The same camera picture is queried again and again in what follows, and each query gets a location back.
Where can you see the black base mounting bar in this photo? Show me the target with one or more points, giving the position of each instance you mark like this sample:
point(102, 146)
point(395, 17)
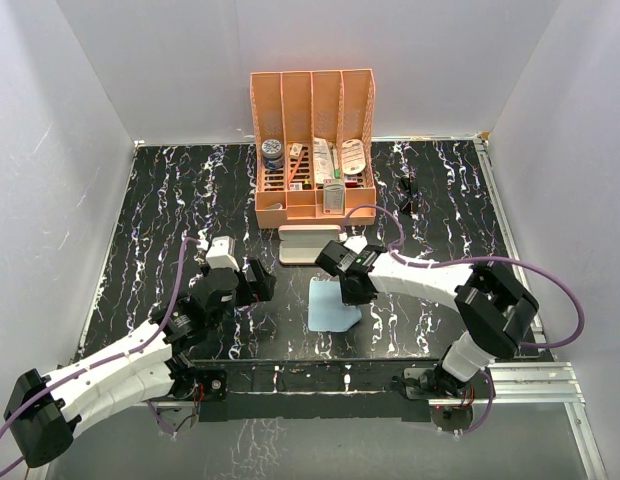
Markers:
point(392, 389)

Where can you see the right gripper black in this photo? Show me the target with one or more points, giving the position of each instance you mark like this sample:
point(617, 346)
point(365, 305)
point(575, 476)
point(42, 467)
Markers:
point(352, 299)

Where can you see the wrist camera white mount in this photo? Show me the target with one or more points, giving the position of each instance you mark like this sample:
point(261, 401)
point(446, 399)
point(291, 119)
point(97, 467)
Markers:
point(355, 243)
point(220, 253)

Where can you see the oval beige tag package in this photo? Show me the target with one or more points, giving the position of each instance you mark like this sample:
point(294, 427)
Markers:
point(353, 160)

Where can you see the small white card box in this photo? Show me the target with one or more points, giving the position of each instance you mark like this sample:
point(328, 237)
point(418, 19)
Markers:
point(295, 150)

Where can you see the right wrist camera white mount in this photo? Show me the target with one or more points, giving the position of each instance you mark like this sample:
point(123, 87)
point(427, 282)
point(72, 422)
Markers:
point(355, 243)

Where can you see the blue cleaning cloth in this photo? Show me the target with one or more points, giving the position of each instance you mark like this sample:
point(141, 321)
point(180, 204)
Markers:
point(326, 311)

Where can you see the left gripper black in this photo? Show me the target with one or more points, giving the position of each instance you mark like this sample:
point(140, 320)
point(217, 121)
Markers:
point(261, 288)

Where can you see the pink glasses case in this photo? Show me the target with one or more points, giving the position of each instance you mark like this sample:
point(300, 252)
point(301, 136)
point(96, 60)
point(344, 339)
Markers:
point(301, 244)

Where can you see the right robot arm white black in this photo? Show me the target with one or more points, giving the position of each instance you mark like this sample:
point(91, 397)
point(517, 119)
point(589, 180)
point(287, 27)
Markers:
point(495, 308)

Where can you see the orange desk organizer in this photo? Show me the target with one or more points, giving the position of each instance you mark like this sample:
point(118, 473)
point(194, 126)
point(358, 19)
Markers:
point(295, 107)

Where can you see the grey white small box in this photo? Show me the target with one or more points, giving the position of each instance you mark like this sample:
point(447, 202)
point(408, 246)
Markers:
point(333, 197)

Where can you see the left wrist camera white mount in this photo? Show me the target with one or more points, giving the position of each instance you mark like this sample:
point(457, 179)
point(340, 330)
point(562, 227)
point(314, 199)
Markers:
point(220, 253)

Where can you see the blue white round tin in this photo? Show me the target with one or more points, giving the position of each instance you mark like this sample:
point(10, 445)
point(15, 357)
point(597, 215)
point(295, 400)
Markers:
point(272, 151)

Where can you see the red pencil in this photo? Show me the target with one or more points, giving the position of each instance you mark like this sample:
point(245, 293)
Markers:
point(296, 165)

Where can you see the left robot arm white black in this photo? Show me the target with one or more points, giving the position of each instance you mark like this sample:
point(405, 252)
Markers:
point(46, 412)

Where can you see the white tube package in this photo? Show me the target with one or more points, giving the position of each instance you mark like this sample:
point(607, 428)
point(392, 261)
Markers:
point(322, 161)

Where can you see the black sunglasses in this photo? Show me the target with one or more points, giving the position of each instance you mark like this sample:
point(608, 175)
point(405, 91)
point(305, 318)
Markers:
point(410, 190)

